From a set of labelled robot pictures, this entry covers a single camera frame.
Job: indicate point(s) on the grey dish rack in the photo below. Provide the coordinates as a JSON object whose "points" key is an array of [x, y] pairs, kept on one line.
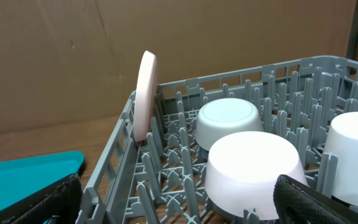
{"points": [[163, 176]]}

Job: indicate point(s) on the pale green cup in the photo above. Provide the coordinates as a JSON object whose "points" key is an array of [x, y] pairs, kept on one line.
{"points": [[342, 141]]}

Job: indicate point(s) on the grey small plate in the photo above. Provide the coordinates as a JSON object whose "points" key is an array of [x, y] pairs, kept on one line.
{"points": [[225, 116]]}

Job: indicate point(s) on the pink bowl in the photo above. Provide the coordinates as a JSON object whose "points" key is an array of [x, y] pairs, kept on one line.
{"points": [[243, 168]]}

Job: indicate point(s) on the teal serving tray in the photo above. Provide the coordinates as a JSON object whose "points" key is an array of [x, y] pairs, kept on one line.
{"points": [[20, 178]]}

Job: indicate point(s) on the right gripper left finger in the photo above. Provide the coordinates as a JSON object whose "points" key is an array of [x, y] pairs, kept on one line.
{"points": [[58, 202]]}

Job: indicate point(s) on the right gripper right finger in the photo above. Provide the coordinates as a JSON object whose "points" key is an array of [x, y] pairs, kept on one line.
{"points": [[297, 203]]}

